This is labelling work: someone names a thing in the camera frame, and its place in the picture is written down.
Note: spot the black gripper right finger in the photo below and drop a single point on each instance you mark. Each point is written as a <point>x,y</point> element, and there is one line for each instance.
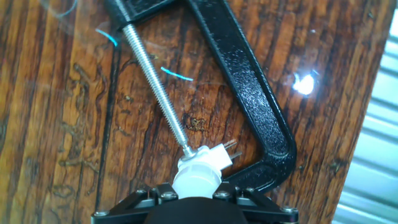
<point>261,202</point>

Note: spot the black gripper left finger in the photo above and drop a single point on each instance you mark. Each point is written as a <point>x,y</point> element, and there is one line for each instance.
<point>133,202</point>

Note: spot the white plug-in lamp socket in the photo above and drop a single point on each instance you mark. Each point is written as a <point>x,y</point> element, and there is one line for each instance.
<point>211,158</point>

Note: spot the black C-clamp with steel screw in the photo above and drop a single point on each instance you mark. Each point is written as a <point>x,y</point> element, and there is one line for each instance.
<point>248,93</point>

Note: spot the brown wooden board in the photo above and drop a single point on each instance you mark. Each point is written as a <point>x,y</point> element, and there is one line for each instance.
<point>46,124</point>

